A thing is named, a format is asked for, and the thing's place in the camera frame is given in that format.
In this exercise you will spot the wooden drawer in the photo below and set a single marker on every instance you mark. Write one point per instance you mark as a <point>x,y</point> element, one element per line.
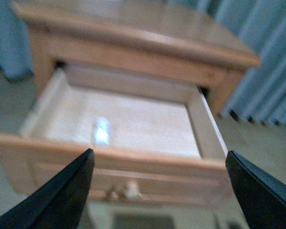
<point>165,145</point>

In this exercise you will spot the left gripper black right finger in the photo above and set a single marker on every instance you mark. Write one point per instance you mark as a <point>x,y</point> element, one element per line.
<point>261,196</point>

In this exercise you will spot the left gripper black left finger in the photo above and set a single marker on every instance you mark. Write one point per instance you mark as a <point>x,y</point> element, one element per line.
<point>59,203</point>

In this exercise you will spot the white medicine bottle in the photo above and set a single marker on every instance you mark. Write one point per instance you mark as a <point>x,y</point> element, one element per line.
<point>101,132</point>

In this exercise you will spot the wooden nightstand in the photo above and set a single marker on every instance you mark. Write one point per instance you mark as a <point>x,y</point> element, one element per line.
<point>143,36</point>

